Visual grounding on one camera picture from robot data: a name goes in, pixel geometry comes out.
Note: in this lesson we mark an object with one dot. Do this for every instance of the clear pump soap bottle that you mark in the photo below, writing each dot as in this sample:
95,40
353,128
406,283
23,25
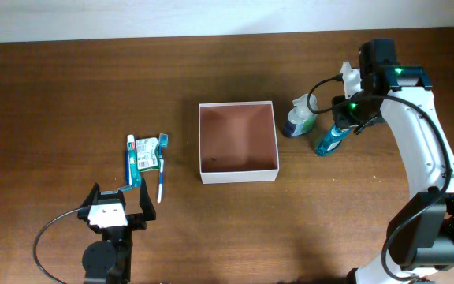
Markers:
300,120

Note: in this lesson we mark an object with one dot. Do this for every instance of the green white toothpaste tube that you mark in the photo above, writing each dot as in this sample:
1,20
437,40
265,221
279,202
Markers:
134,174

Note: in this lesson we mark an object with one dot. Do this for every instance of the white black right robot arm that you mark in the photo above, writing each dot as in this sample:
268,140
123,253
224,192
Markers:
420,238

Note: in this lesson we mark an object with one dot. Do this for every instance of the blue white toothbrush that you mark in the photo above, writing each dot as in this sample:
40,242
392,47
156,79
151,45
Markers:
163,141

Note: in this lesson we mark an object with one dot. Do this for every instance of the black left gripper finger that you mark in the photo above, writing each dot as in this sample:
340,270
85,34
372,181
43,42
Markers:
145,203
92,196

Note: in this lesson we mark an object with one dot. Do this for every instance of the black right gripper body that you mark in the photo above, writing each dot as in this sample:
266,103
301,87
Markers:
355,110

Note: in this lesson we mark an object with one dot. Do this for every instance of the green Dettol soap pack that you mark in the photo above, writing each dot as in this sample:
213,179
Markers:
147,154

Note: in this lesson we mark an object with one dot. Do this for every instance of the teal mouthwash bottle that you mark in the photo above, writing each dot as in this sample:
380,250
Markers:
331,141

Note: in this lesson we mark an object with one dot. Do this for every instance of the white open cardboard box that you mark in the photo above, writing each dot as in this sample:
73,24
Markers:
237,142

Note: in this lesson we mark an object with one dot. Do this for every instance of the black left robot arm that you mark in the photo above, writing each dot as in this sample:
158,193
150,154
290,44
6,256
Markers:
109,259

